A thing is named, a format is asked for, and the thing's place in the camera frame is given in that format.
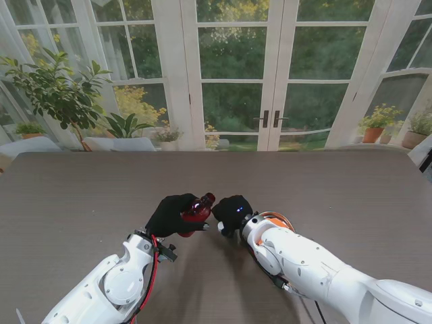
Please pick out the plant in beige pot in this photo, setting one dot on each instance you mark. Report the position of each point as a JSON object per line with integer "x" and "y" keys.
{"x": 415, "y": 138}

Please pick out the flowering plant in white pot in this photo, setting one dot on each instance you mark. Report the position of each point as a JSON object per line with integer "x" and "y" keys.
{"x": 167, "y": 136}

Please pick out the small plant in terracotta pot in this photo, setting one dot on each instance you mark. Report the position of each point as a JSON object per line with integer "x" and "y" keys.
{"x": 28, "y": 130}

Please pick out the yellow flowers in terracotta pot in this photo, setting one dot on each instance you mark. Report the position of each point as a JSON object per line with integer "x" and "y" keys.
{"x": 373, "y": 133}

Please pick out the orange oval tray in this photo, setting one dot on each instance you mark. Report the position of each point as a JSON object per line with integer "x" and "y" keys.
{"x": 278, "y": 221}

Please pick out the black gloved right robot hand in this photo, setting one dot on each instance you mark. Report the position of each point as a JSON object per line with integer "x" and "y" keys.
{"x": 233, "y": 212}

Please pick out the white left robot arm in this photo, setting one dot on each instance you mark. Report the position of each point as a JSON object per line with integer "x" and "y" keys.
{"x": 108, "y": 287}

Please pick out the red transparent sample bottle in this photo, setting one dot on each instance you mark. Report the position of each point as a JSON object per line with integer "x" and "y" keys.
{"x": 199, "y": 211}

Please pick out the broad leaf green plant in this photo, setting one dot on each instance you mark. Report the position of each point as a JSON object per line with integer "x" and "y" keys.
{"x": 125, "y": 126}

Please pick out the white planter box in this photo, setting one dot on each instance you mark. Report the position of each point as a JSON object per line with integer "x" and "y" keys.
{"x": 118, "y": 144}

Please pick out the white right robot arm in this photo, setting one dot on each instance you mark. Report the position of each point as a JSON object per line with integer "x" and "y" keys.
{"x": 320, "y": 263}

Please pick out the tall leafy green plant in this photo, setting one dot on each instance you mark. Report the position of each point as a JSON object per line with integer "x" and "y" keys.
{"x": 54, "y": 91}

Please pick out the white bottle cap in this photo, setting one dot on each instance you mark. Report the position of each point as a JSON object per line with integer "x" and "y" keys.
{"x": 221, "y": 227}

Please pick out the steel kidney tray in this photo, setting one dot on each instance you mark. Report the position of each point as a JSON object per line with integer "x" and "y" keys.
{"x": 281, "y": 216}

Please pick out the white chair with dark frame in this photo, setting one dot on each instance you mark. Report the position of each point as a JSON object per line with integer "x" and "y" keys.
{"x": 422, "y": 152}

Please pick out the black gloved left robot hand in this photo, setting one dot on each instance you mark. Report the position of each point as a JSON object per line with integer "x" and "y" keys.
{"x": 167, "y": 217}

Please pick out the pale grey sofa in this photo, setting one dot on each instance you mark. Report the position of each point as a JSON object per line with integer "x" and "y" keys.
{"x": 27, "y": 145}

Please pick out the small empty clay pot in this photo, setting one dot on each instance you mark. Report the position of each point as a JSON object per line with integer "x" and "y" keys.
{"x": 385, "y": 138}

